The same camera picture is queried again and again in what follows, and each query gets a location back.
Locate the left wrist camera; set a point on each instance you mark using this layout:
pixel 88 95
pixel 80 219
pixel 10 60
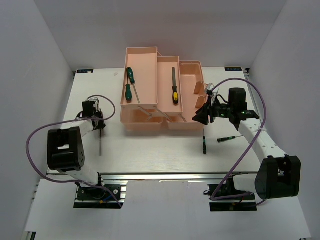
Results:
pixel 96 104

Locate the right blue label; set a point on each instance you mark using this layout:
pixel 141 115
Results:
pixel 233 69

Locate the yellow black long screwdriver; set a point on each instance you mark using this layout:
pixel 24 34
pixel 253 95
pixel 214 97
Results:
pixel 100 142

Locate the short green screwdriver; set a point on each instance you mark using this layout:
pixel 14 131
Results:
pixel 128 93

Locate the small precision screwdriver angled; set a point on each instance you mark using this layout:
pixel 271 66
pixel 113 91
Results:
pixel 229 138

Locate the small precision screwdriver upright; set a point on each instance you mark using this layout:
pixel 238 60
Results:
pixel 204 145

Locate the long green screwdriver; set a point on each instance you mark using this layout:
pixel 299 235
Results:
pixel 130 76

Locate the pink plastic toolbox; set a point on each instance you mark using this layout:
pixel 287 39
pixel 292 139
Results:
pixel 153 81

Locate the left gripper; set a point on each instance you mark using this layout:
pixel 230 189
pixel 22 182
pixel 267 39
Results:
pixel 101 125

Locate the left blue label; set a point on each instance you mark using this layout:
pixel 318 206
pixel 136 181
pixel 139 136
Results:
pixel 84 71

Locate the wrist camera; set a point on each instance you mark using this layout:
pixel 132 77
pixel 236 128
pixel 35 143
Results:
pixel 212 92
pixel 96 104

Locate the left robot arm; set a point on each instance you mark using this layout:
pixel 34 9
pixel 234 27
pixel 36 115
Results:
pixel 65 150

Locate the yellow black handled file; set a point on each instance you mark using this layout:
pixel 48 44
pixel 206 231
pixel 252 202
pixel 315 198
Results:
pixel 175 95

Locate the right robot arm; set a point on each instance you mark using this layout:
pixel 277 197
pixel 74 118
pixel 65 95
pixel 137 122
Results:
pixel 279 173

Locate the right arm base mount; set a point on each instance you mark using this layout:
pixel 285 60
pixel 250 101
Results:
pixel 235 201

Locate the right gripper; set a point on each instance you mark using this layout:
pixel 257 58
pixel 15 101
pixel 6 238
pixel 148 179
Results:
pixel 202 115

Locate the blue label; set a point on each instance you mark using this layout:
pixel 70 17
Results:
pixel 233 69
pixel 84 71

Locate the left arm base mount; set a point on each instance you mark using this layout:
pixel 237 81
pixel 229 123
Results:
pixel 93 198

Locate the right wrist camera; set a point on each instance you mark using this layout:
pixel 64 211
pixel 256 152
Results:
pixel 212 92

